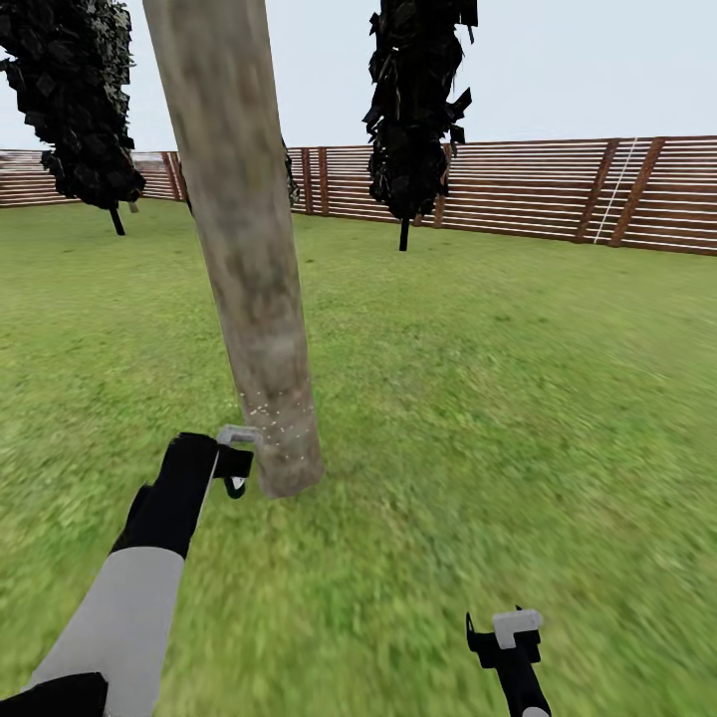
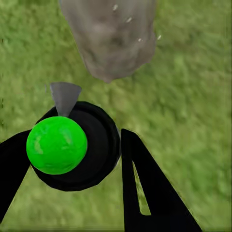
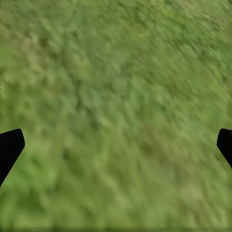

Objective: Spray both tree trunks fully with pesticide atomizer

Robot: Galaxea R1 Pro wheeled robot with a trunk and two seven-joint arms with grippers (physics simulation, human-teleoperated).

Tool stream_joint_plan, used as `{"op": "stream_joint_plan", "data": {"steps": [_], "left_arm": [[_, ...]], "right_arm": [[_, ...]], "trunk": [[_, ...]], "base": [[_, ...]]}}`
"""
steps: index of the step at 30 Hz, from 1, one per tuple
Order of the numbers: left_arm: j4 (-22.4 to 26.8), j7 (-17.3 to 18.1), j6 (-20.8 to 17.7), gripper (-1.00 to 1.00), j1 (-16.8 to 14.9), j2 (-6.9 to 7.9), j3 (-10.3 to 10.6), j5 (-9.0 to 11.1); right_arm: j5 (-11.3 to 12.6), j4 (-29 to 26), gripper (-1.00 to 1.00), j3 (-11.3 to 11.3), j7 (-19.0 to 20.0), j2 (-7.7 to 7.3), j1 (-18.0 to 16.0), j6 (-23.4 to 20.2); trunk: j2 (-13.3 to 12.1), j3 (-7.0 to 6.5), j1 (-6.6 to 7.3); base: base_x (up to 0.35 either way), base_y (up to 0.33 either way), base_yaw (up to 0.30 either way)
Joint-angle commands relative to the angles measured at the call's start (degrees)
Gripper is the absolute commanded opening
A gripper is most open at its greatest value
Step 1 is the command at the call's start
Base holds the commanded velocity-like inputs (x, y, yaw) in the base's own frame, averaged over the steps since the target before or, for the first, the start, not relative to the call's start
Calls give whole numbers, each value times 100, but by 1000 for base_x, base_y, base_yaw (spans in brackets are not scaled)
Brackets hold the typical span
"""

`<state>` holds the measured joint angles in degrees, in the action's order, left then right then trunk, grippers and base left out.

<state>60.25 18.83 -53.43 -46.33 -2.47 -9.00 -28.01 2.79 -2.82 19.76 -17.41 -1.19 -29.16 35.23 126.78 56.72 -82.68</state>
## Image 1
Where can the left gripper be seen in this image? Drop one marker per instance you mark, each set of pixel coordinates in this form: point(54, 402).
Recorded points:
point(238, 463)

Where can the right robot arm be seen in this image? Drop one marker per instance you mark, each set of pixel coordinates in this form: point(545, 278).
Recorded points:
point(512, 648)

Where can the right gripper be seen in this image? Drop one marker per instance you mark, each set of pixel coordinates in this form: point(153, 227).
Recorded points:
point(491, 655)

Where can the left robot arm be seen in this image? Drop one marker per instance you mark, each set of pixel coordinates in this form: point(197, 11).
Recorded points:
point(108, 662)

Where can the bush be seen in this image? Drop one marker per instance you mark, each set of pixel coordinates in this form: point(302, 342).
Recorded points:
point(293, 188)

